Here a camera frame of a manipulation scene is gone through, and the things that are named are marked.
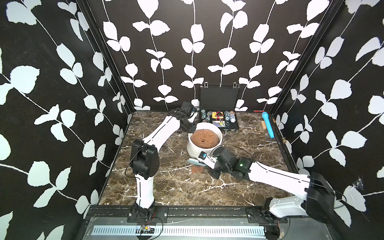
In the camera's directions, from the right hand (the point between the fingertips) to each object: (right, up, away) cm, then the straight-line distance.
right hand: (204, 163), depth 79 cm
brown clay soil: (0, +12, +12) cm, 17 cm away
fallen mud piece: (-4, -6, +12) cm, 14 cm away
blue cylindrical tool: (+51, +26, +36) cm, 67 cm away
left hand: (-6, +20, +12) cm, 24 cm away
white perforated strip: (-12, -30, -9) cm, 33 cm away
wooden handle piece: (+47, +21, +33) cm, 62 cm away
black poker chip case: (+14, +37, +40) cm, 56 cm away
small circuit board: (-29, -30, -8) cm, 42 cm away
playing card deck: (+13, +22, +32) cm, 41 cm away
